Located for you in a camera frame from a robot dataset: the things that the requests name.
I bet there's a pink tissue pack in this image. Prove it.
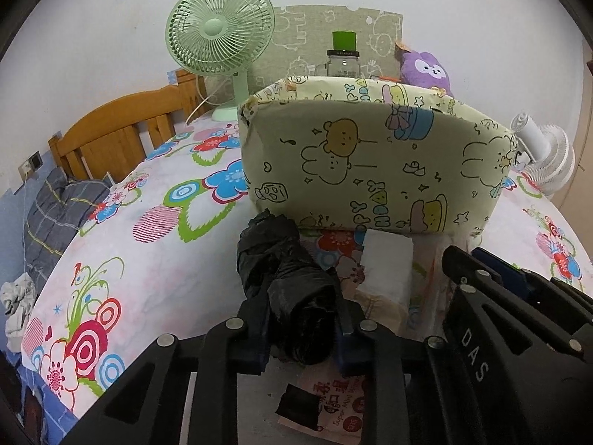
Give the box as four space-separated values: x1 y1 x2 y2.
277 360 365 444

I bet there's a white tissue pack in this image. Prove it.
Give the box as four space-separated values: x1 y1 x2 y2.
357 229 414 307

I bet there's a black plastic bag bundle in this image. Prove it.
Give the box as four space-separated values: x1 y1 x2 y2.
236 210 350 366

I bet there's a blue bed sheet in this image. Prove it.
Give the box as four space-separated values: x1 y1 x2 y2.
1 164 77 444

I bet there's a beige door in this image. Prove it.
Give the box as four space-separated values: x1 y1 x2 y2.
550 39 592 250

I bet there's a floral tablecloth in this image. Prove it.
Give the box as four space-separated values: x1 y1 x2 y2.
20 111 593 418

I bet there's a white crumpled cloth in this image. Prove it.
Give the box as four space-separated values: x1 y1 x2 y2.
1 272 36 337

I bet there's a white floor fan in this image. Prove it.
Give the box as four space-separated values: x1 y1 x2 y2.
510 113 576 197

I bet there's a grey plaid pillow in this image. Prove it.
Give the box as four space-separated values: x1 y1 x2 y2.
24 167 112 292

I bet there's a yellow cartoon fabric storage box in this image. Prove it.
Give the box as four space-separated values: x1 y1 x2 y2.
238 78 517 237

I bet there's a wooden bed headboard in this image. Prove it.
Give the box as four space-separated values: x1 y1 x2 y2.
48 69 207 182

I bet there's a purple plush bunny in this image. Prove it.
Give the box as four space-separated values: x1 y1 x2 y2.
400 50 453 96

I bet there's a glass mason jar mug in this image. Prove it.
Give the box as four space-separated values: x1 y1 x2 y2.
316 50 361 78

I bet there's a green cup on jar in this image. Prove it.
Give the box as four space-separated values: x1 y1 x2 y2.
332 30 357 52

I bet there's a green cartoon cardboard panel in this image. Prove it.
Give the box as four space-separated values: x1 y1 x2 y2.
248 5 403 92

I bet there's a green desk fan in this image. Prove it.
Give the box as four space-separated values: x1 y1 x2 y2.
166 0 275 122

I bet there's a wall power socket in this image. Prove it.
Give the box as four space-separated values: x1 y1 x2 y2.
18 152 43 182

